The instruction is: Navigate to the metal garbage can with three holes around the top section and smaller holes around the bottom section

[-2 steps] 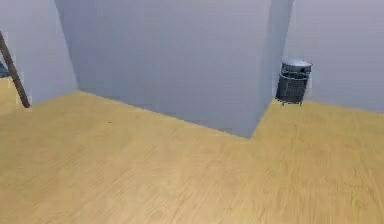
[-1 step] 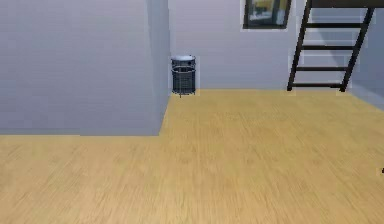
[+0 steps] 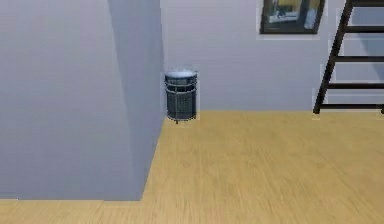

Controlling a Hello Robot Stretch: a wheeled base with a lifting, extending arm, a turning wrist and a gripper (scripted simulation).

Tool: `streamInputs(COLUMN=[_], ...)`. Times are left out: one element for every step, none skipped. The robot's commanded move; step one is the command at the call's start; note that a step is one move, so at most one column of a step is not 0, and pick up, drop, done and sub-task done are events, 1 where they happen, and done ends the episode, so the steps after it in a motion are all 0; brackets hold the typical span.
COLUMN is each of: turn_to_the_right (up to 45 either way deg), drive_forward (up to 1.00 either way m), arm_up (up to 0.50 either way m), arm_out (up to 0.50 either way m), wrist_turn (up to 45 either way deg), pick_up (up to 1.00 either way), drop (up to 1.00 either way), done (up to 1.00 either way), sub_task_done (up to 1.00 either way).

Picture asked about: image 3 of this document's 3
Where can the grey metal garbage can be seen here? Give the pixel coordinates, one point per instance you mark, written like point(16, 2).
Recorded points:
point(181, 100)

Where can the black framed wall picture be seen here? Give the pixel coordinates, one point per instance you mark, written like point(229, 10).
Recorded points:
point(290, 16)

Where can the black ladder shelf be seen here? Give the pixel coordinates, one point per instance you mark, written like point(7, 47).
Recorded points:
point(334, 56)

